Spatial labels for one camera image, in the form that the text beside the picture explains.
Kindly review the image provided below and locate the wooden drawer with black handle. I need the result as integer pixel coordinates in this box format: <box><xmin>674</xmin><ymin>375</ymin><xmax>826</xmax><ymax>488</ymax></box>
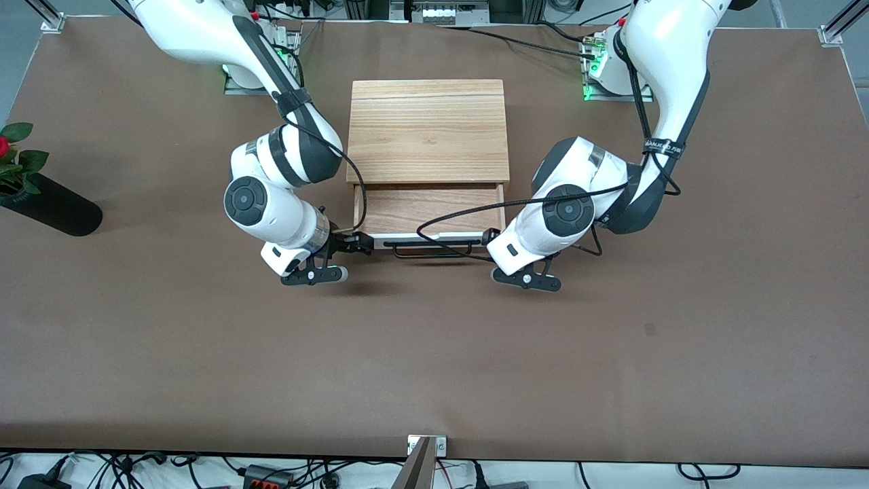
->
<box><xmin>353</xmin><ymin>182</ymin><xmax>507</xmax><ymax>261</ymax></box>

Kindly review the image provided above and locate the light wooden cabinet box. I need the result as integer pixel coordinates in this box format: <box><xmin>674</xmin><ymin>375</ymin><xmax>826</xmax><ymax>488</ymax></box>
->
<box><xmin>346</xmin><ymin>79</ymin><xmax>511</xmax><ymax>185</ymax></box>

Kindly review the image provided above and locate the white power strip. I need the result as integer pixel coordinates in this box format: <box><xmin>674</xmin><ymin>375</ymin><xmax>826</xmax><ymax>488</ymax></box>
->
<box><xmin>406</xmin><ymin>0</ymin><xmax>470</xmax><ymax>26</ymax></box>

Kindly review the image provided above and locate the black and red connector block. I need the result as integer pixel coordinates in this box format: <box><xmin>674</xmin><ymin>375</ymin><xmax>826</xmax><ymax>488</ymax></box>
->
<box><xmin>243</xmin><ymin>464</ymin><xmax>294</xmax><ymax>489</ymax></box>

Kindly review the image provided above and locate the black plug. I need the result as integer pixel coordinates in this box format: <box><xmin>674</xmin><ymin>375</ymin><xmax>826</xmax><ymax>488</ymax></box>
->
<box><xmin>472</xmin><ymin>462</ymin><xmax>530</xmax><ymax>489</ymax></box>

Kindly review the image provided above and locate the black ribbed vase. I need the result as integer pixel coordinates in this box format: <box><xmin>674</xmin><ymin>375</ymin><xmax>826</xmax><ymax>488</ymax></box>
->
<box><xmin>0</xmin><ymin>173</ymin><xmax>104</xmax><ymax>237</ymax></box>

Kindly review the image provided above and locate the artificial rose with green leaves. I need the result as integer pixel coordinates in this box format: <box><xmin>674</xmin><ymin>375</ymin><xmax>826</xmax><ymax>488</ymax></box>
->
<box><xmin>0</xmin><ymin>122</ymin><xmax>50</xmax><ymax>198</ymax></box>

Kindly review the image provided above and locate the black power adapter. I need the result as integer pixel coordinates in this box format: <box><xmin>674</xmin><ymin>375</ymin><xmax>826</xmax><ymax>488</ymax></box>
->
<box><xmin>17</xmin><ymin>473</ymin><xmax>72</xmax><ymax>489</ymax></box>

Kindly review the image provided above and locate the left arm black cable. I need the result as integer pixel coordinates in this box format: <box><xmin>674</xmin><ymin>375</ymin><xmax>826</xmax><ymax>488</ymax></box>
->
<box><xmin>415</xmin><ymin>61</ymin><xmax>682</xmax><ymax>262</ymax></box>

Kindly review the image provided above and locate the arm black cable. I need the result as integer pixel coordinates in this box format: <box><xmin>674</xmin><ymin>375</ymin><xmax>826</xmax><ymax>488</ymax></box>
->
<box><xmin>415</xmin><ymin>61</ymin><xmax>682</xmax><ymax>262</ymax></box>
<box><xmin>275</xmin><ymin>41</ymin><xmax>369</xmax><ymax>235</ymax></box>

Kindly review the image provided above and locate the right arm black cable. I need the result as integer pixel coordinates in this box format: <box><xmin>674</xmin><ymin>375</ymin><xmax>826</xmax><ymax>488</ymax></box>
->
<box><xmin>275</xmin><ymin>41</ymin><xmax>369</xmax><ymax>235</ymax></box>

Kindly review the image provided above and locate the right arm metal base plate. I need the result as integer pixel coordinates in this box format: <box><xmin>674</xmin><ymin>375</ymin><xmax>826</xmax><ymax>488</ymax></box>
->
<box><xmin>223</xmin><ymin>31</ymin><xmax>301</xmax><ymax>96</ymax></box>

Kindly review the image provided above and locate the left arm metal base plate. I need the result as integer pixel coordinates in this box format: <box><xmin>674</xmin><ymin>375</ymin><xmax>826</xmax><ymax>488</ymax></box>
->
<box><xmin>583</xmin><ymin>34</ymin><xmax>654</xmax><ymax>103</ymax></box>

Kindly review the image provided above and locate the long black table cable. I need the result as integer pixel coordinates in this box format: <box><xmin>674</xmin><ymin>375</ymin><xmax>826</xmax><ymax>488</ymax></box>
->
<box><xmin>434</xmin><ymin>24</ymin><xmax>602</xmax><ymax>60</ymax></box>

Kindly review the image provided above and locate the short black table cable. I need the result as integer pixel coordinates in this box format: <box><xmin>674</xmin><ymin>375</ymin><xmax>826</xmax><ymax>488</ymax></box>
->
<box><xmin>536</xmin><ymin>20</ymin><xmax>598</xmax><ymax>46</ymax></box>

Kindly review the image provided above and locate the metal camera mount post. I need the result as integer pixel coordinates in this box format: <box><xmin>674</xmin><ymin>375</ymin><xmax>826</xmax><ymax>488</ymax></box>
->
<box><xmin>392</xmin><ymin>435</ymin><xmax>449</xmax><ymax>489</ymax></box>

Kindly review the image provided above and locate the aluminium frame profile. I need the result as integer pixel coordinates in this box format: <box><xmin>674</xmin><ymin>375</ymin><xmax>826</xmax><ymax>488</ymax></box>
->
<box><xmin>830</xmin><ymin>0</ymin><xmax>869</xmax><ymax>36</ymax></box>
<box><xmin>24</xmin><ymin>0</ymin><xmax>63</xmax><ymax>25</ymax></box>

